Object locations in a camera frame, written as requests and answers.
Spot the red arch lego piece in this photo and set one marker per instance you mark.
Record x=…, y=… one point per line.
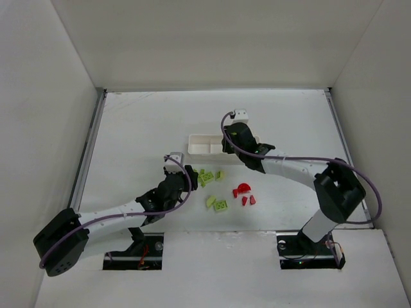
x=242, y=188

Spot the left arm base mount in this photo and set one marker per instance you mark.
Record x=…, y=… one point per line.
x=144, y=253

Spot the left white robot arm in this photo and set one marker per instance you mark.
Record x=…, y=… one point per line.
x=69, y=235

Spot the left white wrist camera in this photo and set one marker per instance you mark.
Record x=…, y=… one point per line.
x=174, y=162

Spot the green 2x2 lego brick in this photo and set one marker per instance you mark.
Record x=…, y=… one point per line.
x=205, y=178

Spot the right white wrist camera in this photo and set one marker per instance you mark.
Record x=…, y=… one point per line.
x=239, y=116

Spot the white divided container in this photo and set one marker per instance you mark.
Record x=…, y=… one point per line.
x=208, y=148

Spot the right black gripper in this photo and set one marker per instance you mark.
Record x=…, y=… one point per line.
x=227, y=144

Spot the green 2x2 lego plate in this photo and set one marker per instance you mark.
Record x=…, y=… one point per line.
x=220, y=205

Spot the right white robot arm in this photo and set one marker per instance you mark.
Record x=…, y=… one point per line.
x=337, y=188

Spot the green curved lego piece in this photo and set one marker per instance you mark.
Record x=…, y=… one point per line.
x=210, y=201

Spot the green slope lego brick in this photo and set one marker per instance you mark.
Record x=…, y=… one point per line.
x=219, y=175

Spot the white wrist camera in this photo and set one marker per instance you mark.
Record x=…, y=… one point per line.
x=174, y=162
x=239, y=116

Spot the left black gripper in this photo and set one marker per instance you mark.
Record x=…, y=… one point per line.
x=191, y=177

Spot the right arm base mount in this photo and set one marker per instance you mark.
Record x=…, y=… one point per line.
x=295, y=254

